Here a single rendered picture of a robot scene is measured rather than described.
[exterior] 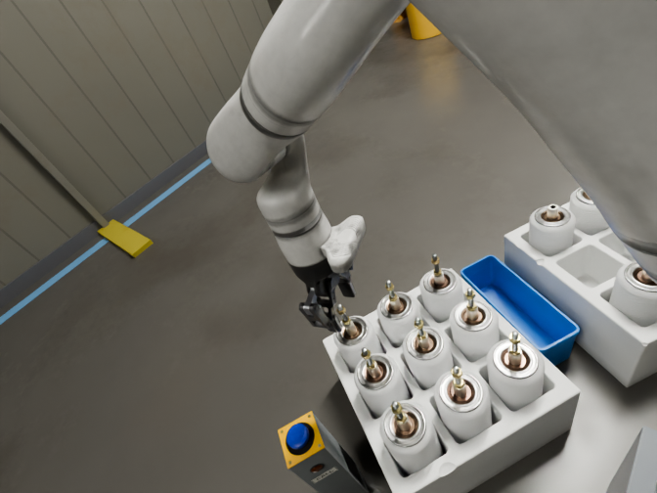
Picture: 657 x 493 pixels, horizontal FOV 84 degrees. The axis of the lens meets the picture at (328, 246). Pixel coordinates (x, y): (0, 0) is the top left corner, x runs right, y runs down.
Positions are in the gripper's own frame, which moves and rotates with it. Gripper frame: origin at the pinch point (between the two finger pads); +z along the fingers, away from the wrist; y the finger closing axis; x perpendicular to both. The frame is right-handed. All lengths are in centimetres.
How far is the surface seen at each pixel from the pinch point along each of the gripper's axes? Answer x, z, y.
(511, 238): 24, 30, -47
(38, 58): -199, -44, -105
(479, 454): 19.9, 30.5, 7.6
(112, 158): -201, 16, -102
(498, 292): 20, 47, -42
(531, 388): 27.9, 25.4, -3.9
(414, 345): 6.5, 22.6, -7.5
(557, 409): 32.3, 31.8, -3.9
